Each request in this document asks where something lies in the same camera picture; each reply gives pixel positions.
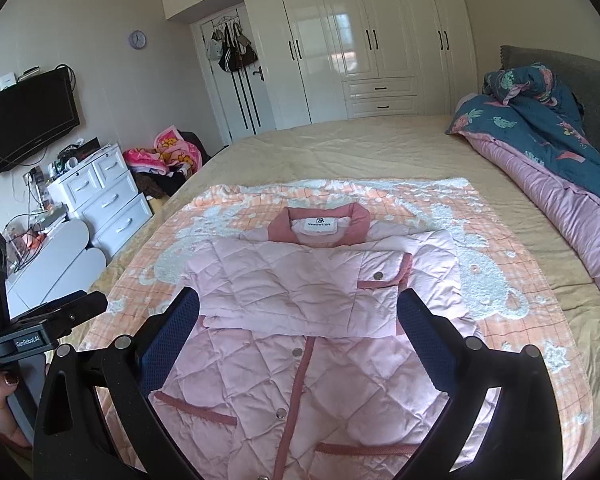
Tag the white hanging bag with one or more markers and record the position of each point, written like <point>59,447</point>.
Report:
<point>213,49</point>

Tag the bed with beige sheet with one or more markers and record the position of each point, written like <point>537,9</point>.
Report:
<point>360,150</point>

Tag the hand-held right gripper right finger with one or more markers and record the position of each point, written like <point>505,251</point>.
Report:
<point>427,340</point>

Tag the pink quilted jacket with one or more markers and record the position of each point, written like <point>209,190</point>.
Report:
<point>300,360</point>

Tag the white wall router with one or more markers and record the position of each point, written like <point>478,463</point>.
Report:
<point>6,80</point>

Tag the white wardrobe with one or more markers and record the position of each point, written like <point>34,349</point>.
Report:
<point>360,35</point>

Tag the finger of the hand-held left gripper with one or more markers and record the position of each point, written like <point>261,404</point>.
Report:
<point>75,307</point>

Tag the black wall television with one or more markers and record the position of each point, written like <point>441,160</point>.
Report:
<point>27,122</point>

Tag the dark hanging bag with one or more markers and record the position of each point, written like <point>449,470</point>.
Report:
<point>247,52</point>

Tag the grey headboard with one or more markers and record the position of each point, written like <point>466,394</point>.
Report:
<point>585,80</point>

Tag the white oval table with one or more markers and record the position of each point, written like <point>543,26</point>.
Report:
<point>75,272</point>
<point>55,245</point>

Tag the orange checked blanket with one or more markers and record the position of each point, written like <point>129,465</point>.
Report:
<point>510,280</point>

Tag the white door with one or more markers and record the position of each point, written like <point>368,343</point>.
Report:
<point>260,105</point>

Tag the white drawer cabinet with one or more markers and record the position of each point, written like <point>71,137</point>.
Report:
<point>105,200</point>

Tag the black striped hanging bag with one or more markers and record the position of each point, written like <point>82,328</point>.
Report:
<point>228,57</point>

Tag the dark clothes pile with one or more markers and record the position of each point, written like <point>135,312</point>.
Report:
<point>162,182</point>

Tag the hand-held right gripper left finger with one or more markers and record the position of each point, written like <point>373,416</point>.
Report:
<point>167,340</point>

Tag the round wall clock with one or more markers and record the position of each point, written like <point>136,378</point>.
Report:
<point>137,39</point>

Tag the blue floral duvet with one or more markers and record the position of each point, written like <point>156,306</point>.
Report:
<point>545,155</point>

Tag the pink printed blanket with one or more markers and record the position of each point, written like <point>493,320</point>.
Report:
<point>177,152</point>

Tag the person's left hand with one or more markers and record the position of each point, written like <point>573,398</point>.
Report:
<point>2,407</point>

